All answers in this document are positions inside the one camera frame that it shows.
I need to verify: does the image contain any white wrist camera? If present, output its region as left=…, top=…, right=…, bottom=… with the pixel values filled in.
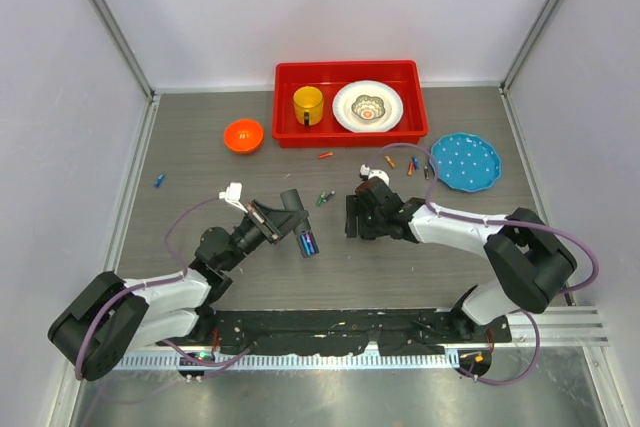
left=218, top=182, right=248, bottom=213
left=359, top=164, right=390, bottom=188

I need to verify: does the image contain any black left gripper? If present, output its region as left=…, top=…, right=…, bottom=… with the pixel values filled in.
left=222, top=200, right=307, bottom=272

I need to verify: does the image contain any yellow mug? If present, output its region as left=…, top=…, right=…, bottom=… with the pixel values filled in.
left=293, top=86, right=324, bottom=127

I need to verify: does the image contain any red plastic tray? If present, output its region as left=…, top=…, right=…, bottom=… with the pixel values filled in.
left=272, top=60, right=429, bottom=148

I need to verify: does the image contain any black remote control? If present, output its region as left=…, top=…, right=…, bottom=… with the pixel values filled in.
left=280, top=189, right=319, bottom=258

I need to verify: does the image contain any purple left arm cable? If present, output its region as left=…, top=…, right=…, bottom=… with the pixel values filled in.
left=73, top=196, right=254, bottom=381

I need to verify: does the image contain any purple pink battery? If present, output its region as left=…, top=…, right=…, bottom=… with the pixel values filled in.
left=305, top=232, right=317, bottom=255

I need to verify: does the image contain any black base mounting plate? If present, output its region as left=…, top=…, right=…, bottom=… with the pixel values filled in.
left=171, top=308, right=512, bottom=357

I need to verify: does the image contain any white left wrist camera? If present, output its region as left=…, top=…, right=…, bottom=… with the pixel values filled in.
left=218, top=182, right=248, bottom=213

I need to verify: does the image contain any small patterned bowl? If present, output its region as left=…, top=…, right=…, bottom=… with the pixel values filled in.
left=351, top=94, right=386, bottom=121

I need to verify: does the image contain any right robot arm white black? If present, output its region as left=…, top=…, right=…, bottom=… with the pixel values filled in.
left=345, top=177, right=577, bottom=342

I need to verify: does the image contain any green battery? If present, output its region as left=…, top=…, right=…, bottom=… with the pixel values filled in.
left=315, top=191, right=326, bottom=206

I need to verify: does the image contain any aluminium front rail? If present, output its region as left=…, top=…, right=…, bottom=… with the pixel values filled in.
left=104, top=307, right=609, bottom=377

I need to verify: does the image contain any blue dotted plate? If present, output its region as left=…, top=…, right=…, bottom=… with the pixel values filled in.
left=430, top=132, right=502, bottom=193

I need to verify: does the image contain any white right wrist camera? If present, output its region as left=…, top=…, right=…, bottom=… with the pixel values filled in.
left=359, top=164, right=390, bottom=188

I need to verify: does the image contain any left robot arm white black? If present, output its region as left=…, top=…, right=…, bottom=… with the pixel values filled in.
left=47, top=189, right=318, bottom=381

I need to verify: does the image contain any black white battery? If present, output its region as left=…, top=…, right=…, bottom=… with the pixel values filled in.
left=323, top=190, right=336, bottom=203

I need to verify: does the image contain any orange plastic bowl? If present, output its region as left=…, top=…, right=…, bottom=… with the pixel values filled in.
left=223, top=119, right=264, bottom=154

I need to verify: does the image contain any white paper plate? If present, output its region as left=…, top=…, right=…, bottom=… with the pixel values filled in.
left=332, top=80, right=404, bottom=133

